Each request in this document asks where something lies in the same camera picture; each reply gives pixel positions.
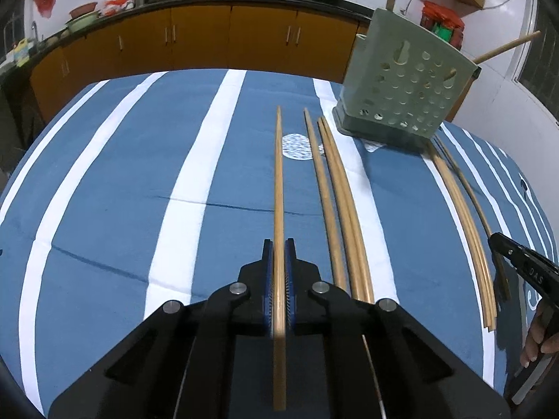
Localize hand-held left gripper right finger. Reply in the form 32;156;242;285
284;238;511;419

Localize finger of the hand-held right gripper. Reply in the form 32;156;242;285
488;232;559;315

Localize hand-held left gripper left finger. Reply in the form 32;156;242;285
48;239;275;419

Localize wooden chopstick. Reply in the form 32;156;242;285
320;116;375;304
273;105;287;412
303;108;348;291
435;136;511;301
430;139;494;331
445;30;541;80
427;140;489;329
432;138;499;326
317;118;365;303

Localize green perforated chopstick holder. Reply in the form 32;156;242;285
333;8;482;153

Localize person's right hand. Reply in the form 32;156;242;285
521;301;559;368

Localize blue white striped tablecloth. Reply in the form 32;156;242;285
0;69;559;419

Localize barred window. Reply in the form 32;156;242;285
514;0;559;124

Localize orange wooden lower cabinets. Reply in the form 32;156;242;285
30;2;372;116

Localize red plastic bags pile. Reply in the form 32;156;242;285
420;1;465;51

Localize green basin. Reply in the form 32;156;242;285
65;12;102;32

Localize brown basin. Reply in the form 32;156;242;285
69;2;99;19

